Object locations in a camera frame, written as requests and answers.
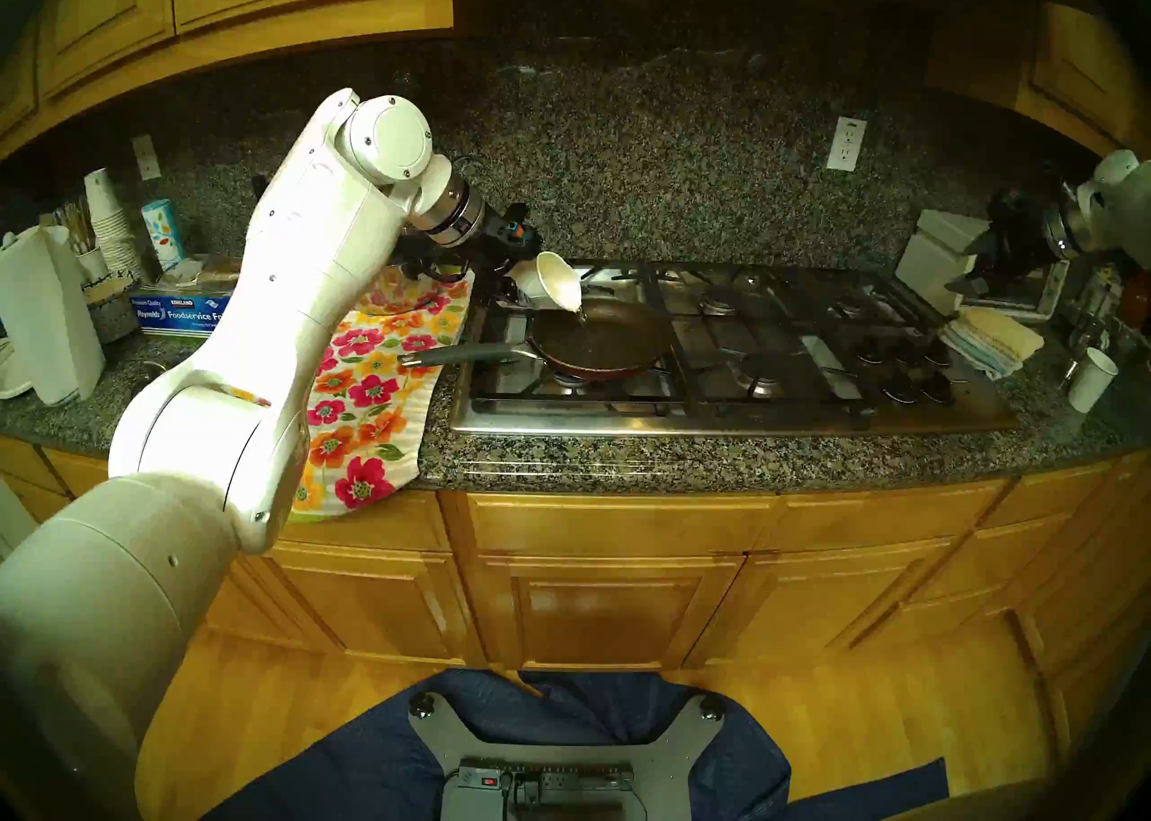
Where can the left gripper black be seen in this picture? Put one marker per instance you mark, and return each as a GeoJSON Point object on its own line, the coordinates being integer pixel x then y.
{"type": "Point", "coordinates": [495, 253]}

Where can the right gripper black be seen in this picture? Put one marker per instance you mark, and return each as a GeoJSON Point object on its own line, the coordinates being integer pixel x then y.
{"type": "Point", "coordinates": [1016, 239]}

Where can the white paper cup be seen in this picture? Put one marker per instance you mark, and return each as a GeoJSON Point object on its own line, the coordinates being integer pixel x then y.
{"type": "Point", "coordinates": [1093, 379]}
{"type": "Point", "coordinates": [553, 280]}

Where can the black stove knob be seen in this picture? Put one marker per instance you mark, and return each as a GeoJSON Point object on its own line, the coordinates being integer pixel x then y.
{"type": "Point", "coordinates": [908, 352]}
{"type": "Point", "coordinates": [899, 389]}
{"type": "Point", "coordinates": [870, 350]}
{"type": "Point", "coordinates": [938, 350]}
{"type": "Point", "coordinates": [938, 389]}

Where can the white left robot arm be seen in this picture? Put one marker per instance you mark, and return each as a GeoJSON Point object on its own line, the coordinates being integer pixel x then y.
{"type": "Point", "coordinates": [297, 289]}

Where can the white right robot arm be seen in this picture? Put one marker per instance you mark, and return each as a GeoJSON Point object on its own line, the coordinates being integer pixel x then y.
{"type": "Point", "coordinates": [1115, 208]}

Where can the leaf patterned cup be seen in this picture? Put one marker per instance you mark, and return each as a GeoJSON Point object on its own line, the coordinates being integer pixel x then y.
{"type": "Point", "coordinates": [164, 235]}

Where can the white toaster oven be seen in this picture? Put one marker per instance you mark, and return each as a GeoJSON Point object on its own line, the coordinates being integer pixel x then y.
{"type": "Point", "coordinates": [931, 257]}

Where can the yellow folded towel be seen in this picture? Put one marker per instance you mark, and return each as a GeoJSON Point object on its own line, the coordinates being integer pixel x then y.
{"type": "Point", "coordinates": [1003, 334]}

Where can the blue striped folded towel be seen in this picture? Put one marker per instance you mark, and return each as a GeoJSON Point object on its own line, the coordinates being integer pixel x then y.
{"type": "Point", "coordinates": [976, 356]}

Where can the black cast iron grate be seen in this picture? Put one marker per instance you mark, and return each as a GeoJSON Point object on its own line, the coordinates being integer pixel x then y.
{"type": "Point", "coordinates": [895, 311]}
{"type": "Point", "coordinates": [683, 379]}
{"type": "Point", "coordinates": [659, 289]}

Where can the red nonstick frying pan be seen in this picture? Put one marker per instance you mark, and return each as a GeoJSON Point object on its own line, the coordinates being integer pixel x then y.
{"type": "Point", "coordinates": [602, 343]}

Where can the red bottle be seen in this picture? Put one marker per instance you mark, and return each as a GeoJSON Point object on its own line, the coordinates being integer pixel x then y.
{"type": "Point", "coordinates": [1137, 302]}

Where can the floral kitchen towel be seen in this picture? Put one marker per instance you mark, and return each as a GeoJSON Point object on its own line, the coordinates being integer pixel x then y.
{"type": "Point", "coordinates": [369, 432]}

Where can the stainless steel gas cooktop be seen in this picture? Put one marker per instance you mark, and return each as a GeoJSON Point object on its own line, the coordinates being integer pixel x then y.
{"type": "Point", "coordinates": [728, 419]}

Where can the wooden base cabinet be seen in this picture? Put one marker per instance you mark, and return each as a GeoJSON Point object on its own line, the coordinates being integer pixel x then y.
{"type": "Point", "coordinates": [611, 576]}

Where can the blue foil box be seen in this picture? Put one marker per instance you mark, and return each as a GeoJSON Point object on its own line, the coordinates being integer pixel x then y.
{"type": "Point", "coordinates": [175, 311]}

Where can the woven basket bowl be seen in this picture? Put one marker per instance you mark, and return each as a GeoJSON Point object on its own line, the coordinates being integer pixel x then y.
{"type": "Point", "coordinates": [112, 311]}

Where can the stack of paper cups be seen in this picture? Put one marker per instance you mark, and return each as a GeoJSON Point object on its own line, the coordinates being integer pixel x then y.
{"type": "Point", "coordinates": [112, 221]}

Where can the white utensil mug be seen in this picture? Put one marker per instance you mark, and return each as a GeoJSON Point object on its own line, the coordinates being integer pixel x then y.
{"type": "Point", "coordinates": [93, 266]}

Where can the wooden chopsticks bundle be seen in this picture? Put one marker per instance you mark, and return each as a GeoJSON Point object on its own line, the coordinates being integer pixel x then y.
{"type": "Point", "coordinates": [76, 226]}

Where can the white paper towel roll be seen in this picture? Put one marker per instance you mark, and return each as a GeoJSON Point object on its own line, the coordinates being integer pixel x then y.
{"type": "Point", "coordinates": [49, 325]}

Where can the black power strip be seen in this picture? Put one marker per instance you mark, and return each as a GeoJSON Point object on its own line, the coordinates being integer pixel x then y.
{"type": "Point", "coordinates": [566, 776]}

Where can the blue moving blanket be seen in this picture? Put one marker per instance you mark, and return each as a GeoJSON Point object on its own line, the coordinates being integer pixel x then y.
{"type": "Point", "coordinates": [360, 756]}

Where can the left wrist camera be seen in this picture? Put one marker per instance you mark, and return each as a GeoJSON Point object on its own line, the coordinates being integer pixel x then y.
{"type": "Point", "coordinates": [520, 230]}

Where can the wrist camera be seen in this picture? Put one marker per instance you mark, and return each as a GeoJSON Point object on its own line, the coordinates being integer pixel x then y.
{"type": "Point", "coordinates": [1012, 197]}
{"type": "Point", "coordinates": [520, 230]}

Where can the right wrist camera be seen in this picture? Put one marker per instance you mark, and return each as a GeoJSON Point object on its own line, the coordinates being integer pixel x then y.
{"type": "Point", "coordinates": [1012, 197]}

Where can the white wall outlet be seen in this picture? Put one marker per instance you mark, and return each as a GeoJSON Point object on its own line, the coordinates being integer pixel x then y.
{"type": "Point", "coordinates": [846, 145]}

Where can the white light switch plate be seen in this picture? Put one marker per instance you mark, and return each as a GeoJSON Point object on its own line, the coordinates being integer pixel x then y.
{"type": "Point", "coordinates": [147, 157]}

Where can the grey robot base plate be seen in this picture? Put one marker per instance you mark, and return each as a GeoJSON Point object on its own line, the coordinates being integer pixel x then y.
{"type": "Point", "coordinates": [566, 743]}

